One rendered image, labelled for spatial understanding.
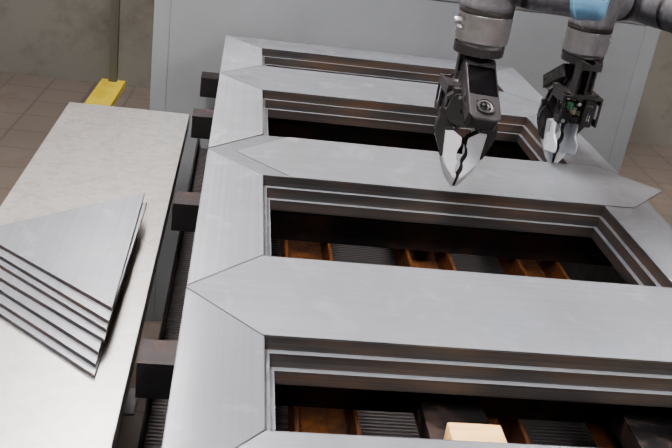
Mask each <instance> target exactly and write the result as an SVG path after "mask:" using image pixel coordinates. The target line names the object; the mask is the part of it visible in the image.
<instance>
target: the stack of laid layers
mask: <svg viewBox="0 0 672 448"><path fill-rule="evenodd" d="M262 66H270V67H280V68H289V69H298V70H308V71H317V72H326V73H335V74H345V75H354V76H363V77H372V78H382V79H391V80H400V81H409V82H419V83H428V84H437V85H438V82H439V77H440V73H443V74H451V73H452V72H455V70H453V69H444V68H435V67H426V66H417V65H408V64H399V63H390V62H381V61H372V60H363V59H353V58H344V57H335V56H326V55H317V54H308V53H299V52H290V51H281V50H272V49H263V48H262ZM437 116H438V114H437V111H436V109H435V108H430V107H421V106H411V105H402V104H392V103H383V102H373V101H363V100H354V99H344V98H335V97H325V96H315V95H306V94H296V93H287V92H277V91H267V90H263V135H259V136H255V137H250V138H246V139H242V140H238V141H234V142H230V143H226V144H222V145H218V146H214V147H210V148H208V149H209V150H211V151H214V152H216V153H218V154H220V155H222V156H224V157H226V158H228V159H230V160H232V161H234V162H237V163H239V164H241V165H243V166H245V167H247V168H249V169H251V170H253V171H255V172H257V173H260V174H262V175H263V212H264V256H271V222H270V210H276V211H288V212H299V213H311V214H323V215H334V216H346V217H358V218H369V219H381V220H392V221H404V222H416V223H427V224H439V225H450V226H462V227H474V228H485V229H497V230H509V231H520V232H532V233H543V234H555V235H567V236H578V237H590V238H592V239H593V241H594V242H595V243H596V245H597V246H598V247H599V248H600V250H601V251H602V252H603V254H604V255H605V256H606V257H607V259H608V260H609V261H610V262H611V264H612V265H613V266H614V268H615V269H616V270H617V271H618V273H619V274H620V275H621V277H622V278H623V279H624V280H625V282H626V283H627V284H631V285H643V286H656V287H669V288H672V283H671V282H670V281H669V280H668V278H667V277H666V276H665V275H664V274H663V273H662V272H661V270H660V269H659V268H658V267H657V266H656V265H655V264H654V262H653V261H652V260H651V259H650V258H649V257H648V256H647V254H646V253H645V252H644V251H643V250H642V249H641V248H640V246H639V245H638V244H637V243H636V242H635V241H634V240H633V238H632V237H631V236H630V235H629V234H628V233H627V232H626V230H625V229H624V228H623V227H622V226H621V225H620V224H619V222H618V221H617V220H616V219H615V218H614V217H613V216H612V214H611V213H610V212H609V211H608V210H607V209H606V208H605V206H602V205H590V204H578V203H567V202H555V201H543V200H531V199H521V198H510V197H499V196H488V195H477V194H466V193H455V192H444V191H433V190H422V189H411V188H401V187H390V186H379V185H368V184H357V183H346V182H335V181H324V180H313V179H302V178H292V177H289V176H287V175H285V174H283V173H281V172H279V171H277V170H274V169H272V168H270V167H268V166H266V165H264V164H262V163H260V162H257V161H255V160H253V159H251V158H249V157H247V156H245V155H243V154H240V153H238V152H237V150H240V149H244V148H248V147H251V146H255V145H259V144H263V143H267V142H271V141H275V140H279V139H282V138H286V137H278V136H268V117H270V118H280V119H290V120H300V121H310V122H320V123H330V124H340V125H350V126H360V127H370V128H380V129H390V130H400V131H410V132H420V133H430V134H434V122H435V119H436V117H437ZM495 140H500V141H510V142H517V143H518V145H519V146H520V147H521V148H522V150H523V151H524V152H525V153H526V155H527V156H528V157H529V159H530V160H531V161H542V162H547V160H546V158H545V156H544V153H543V149H542V145H541V140H540V136H539V131H538V130H537V129H536V128H535V127H534V125H533V124H532V123H531V122H530V121H529V120H528V119H527V118H526V117H517V116H507V115H501V119H500V121H499V123H498V132H497V136H496V139H495ZM263 336H264V335H263ZM264 341H265V430H269V431H276V424H275V384H282V385H299V386H315V387H332V388H349V389H366V390H382V391H399V392H416V393H433V394H449V395H466V396H483V397H500V398H517V399H533V400H550V401H567V402H584V403H600V404H617V405H634V406H651V407H667V408H672V363H668V362H653V361H638V360H623V359H608V358H593V357H578V356H563V355H548V354H533V353H518V352H503V351H488V350H473V349H459V348H444V347H429V346H414V345H399V344H384V343H369V342H354V341H339V340H324V339H309V338H294V337H279V336H264Z"/></svg>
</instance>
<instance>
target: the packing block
mask: <svg viewBox="0 0 672 448"><path fill-rule="evenodd" d="M443 440H460V441H479V442H498V443H507V441H506V438H505V436H504V433H503V431H502V428H501V426H500V425H489V424H471V423H453V422H448V423H447V426H446V430H445V435H444V439H443Z"/></svg>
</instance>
